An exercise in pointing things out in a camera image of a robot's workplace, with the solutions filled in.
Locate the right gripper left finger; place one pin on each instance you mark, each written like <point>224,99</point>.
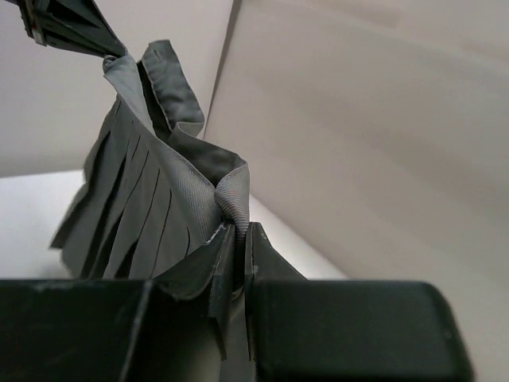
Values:
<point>111,318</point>

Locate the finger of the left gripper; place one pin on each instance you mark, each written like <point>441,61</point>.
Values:
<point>72,25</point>

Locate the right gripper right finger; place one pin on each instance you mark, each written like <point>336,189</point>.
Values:
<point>300,329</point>

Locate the grey pleated skirt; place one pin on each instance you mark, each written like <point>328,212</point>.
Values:
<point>160,204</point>

